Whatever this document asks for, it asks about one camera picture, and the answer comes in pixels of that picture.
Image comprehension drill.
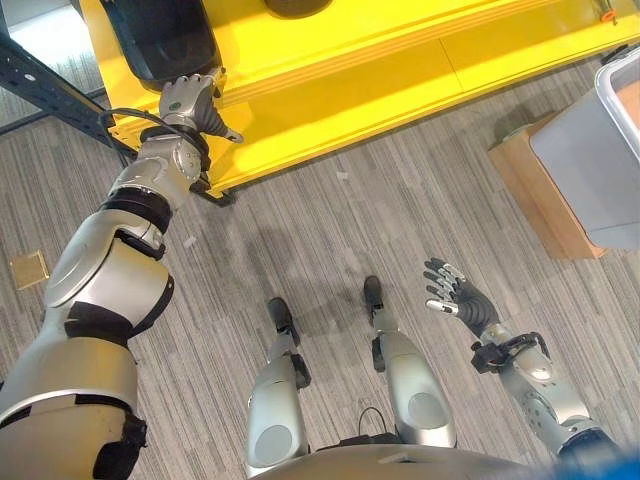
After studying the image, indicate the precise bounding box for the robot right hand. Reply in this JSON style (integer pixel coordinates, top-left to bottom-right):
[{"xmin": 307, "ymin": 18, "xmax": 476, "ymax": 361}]
[{"xmin": 422, "ymin": 257, "xmax": 502, "ymax": 338}]

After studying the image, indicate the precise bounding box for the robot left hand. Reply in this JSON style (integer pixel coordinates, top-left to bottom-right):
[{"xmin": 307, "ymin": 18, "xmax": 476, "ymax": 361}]
[{"xmin": 158, "ymin": 68, "xmax": 245, "ymax": 145}]

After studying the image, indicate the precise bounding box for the dark blue shelf upright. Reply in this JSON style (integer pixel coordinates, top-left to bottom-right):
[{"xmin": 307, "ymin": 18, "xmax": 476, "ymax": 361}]
[{"xmin": 0, "ymin": 37, "xmax": 136, "ymax": 156}]

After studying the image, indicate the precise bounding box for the yellow metal shelf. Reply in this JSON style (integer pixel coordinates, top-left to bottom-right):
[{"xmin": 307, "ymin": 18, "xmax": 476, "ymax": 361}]
[{"xmin": 79, "ymin": 0, "xmax": 640, "ymax": 199}]

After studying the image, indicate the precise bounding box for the grey plastic box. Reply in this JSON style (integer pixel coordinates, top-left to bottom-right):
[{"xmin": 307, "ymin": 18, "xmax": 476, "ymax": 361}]
[{"xmin": 529, "ymin": 47, "xmax": 640, "ymax": 251}]

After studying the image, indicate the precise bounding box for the robot right leg silver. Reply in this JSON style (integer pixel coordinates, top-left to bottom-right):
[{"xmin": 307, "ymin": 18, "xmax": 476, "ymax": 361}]
[{"xmin": 362, "ymin": 275, "xmax": 458, "ymax": 449}]

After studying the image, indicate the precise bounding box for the robot leg silver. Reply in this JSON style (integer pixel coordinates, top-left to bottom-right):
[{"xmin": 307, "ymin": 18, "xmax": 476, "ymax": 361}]
[
  {"xmin": 244, "ymin": 296, "xmax": 312, "ymax": 479},
  {"xmin": 362, "ymin": 275, "xmax": 458, "ymax": 449}
]

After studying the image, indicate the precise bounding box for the robot torso silver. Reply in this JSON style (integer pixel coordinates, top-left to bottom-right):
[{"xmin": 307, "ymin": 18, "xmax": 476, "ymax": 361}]
[{"xmin": 249, "ymin": 442, "xmax": 640, "ymax": 480}]

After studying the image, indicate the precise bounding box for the robot left leg silver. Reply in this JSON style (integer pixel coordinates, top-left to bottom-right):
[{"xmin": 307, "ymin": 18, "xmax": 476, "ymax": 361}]
[{"xmin": 244, "ymin": 296, "xmax": 312, "ymax": 479}]

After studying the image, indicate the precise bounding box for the brass floor plate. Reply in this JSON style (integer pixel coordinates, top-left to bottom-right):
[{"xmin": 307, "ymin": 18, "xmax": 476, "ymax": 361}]
[{"xmin": 8, "ymin": 251, "xmax": 51, "ymax": 291}]

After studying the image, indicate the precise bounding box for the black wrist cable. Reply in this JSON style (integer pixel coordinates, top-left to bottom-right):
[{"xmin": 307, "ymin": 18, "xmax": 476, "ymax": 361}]
[{"xmin": 98, "ymin": 108, "xmax": 201, "ymax": 156}]

